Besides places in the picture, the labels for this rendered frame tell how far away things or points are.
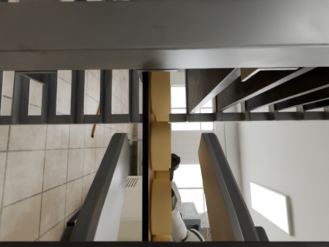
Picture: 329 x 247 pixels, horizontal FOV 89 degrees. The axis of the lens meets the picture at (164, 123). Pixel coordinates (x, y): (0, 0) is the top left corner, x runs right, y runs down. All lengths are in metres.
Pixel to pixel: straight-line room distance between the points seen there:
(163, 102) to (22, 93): 0.61
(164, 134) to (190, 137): 4.76
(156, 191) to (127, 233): 1.61
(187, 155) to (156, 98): 4.75
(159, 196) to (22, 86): 0.64
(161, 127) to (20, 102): 0.61
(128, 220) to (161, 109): 1.58
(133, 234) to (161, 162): 1.62
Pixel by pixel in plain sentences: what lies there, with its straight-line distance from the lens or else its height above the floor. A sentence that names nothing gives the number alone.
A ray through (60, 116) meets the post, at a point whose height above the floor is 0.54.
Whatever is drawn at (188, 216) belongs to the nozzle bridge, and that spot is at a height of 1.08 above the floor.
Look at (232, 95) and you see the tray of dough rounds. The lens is 0.43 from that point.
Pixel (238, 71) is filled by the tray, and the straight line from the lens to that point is 0.20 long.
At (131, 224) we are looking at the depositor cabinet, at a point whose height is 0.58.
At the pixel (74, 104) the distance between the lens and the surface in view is 0.61.
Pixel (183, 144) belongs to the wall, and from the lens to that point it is 4.88.
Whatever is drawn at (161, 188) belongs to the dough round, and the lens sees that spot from 0.17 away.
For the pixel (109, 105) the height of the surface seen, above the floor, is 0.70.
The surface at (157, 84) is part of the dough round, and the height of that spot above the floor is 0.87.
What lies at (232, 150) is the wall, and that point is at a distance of 5.22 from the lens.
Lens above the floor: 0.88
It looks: level
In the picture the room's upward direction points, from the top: 89 degrees clockwise
